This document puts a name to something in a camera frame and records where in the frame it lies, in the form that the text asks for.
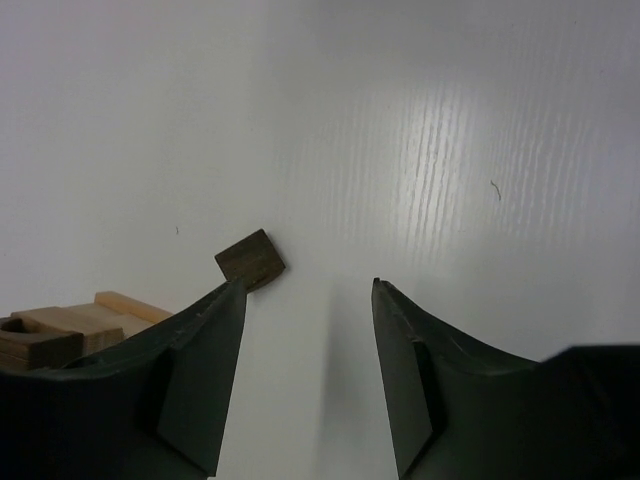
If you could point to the light wood long block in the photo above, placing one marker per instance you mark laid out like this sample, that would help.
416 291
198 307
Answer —
100 326

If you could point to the dark wood small cube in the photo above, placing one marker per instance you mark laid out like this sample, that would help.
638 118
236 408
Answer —
254 261

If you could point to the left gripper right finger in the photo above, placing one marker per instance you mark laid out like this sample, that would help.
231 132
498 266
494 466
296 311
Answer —
459 408

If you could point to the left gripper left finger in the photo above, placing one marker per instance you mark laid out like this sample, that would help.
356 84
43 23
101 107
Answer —
151 407

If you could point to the light wood cube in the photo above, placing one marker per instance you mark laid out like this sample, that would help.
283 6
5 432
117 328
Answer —
128 305

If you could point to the dark wood tall block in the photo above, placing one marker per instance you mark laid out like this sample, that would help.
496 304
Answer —
26 346

